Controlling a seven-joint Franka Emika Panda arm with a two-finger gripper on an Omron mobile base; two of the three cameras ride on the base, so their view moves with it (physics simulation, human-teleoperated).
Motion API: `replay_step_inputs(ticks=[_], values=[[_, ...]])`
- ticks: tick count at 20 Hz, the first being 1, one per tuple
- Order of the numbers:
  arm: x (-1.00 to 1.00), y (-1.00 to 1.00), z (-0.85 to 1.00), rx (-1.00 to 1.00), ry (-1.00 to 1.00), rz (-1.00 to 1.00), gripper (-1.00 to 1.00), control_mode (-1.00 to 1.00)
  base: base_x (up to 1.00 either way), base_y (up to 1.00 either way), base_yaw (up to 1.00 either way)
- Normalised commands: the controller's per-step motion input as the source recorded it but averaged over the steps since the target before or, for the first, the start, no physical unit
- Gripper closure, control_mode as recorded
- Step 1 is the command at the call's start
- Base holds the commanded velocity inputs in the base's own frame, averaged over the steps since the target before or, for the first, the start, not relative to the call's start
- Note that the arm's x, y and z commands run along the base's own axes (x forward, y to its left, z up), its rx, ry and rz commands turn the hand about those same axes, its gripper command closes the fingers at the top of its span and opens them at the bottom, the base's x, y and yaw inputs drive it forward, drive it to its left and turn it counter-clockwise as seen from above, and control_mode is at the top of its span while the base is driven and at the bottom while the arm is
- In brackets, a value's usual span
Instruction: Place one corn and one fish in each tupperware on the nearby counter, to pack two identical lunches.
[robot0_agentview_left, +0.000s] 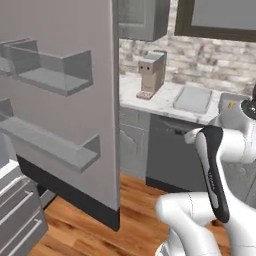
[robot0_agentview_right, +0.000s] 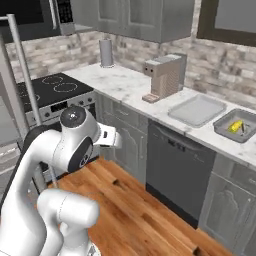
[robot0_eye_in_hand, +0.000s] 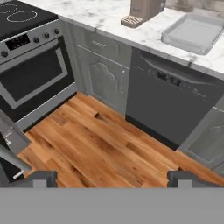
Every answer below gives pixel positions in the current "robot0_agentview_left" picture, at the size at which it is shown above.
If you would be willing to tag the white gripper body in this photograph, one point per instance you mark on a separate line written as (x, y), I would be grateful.
(191, 136)

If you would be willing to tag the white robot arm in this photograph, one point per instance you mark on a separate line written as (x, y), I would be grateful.
(196, 213)

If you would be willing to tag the flat grey tupperware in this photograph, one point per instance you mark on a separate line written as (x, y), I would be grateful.
(192, 99)

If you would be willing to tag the pale grey tupperware box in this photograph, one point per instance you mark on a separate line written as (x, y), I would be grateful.
(230, 110)

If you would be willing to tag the dark grey dishwasher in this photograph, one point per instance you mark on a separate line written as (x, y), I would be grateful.
(170, 160)

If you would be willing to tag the grey base cupboard door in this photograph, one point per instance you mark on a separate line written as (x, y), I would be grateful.
(133, 146)

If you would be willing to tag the grey base cupboard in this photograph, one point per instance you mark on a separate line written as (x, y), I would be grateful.
(245, 181)

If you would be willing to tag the beige coffee machine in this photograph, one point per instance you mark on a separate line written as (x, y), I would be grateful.
(150, 75)

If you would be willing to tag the dark framed window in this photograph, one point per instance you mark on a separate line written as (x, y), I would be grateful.
(220, 16)

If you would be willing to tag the grey fridge door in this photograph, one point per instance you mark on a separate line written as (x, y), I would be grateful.
(66, 140)

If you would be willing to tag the long grey door shelf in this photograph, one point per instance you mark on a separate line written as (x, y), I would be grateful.
(50, 146)

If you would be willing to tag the short grey door shelf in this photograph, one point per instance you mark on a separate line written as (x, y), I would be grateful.
(50, 75)

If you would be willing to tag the grey fridge drawer unit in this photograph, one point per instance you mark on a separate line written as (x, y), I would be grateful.
(16, 213)

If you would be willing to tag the grey wall cupboard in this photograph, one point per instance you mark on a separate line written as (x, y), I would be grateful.
(143, 18)

